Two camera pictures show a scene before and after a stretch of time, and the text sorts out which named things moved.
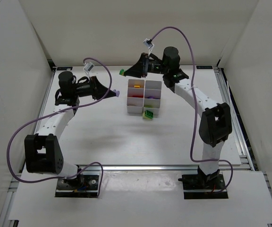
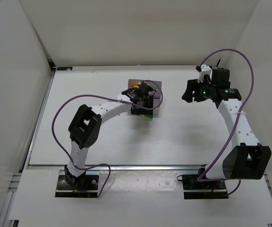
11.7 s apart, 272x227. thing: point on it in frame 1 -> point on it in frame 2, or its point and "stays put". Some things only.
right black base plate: (193, 181) stays put
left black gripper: (94, 86) -> (141, 109)
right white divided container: (152, 97) stays put
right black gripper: (145, 65) -> (195, 90)
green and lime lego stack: (148, 114) stays put
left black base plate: (84, 186) stays put
